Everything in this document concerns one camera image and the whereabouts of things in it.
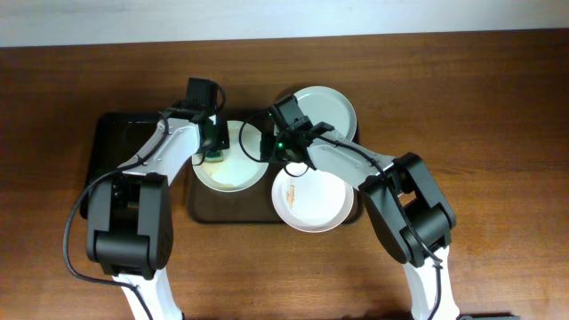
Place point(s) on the white plate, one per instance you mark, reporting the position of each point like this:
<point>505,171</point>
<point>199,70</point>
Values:
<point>236,171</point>
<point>311,200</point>

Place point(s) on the brown tray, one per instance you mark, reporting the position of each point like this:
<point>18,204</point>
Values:
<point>252,205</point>

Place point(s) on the green yellow sponge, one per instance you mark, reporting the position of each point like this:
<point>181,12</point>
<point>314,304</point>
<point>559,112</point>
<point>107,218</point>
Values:
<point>214,156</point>

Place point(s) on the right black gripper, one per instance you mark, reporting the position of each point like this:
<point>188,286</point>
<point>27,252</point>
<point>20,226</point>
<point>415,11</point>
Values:
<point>268,153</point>

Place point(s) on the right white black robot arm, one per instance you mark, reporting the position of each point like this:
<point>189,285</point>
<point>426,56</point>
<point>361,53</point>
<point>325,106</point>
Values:
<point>411,216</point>

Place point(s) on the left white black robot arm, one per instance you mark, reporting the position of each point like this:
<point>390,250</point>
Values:
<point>135,254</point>

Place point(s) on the pale grey plate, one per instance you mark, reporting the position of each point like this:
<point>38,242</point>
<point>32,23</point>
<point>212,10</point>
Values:
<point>324,104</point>

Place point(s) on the white plate front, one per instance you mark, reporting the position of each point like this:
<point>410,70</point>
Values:
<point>311,200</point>

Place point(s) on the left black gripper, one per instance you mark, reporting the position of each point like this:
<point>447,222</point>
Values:
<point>224,138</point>

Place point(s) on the black tray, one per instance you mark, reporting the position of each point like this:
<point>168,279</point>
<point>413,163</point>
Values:
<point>118,137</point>

